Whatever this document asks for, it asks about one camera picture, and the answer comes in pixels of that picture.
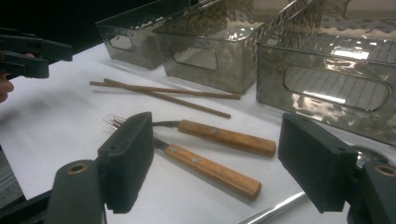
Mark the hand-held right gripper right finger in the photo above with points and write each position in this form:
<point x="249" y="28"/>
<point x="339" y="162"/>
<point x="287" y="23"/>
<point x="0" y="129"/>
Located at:
<point x="314" y="161"/>

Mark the brown wooden chopstick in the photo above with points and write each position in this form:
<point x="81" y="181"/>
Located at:
<point x="193" y="106"/>
<point x="202" y="94"/>

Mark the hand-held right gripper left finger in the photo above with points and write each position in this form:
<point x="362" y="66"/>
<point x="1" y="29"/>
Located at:
<point x="127" y="161"/>

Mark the grey translucent plastic bin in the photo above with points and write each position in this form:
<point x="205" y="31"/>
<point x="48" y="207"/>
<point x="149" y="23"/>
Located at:
<point x="311" y="124"/>
<point x="137" y="53"/>
<point x="218" y="77"/>

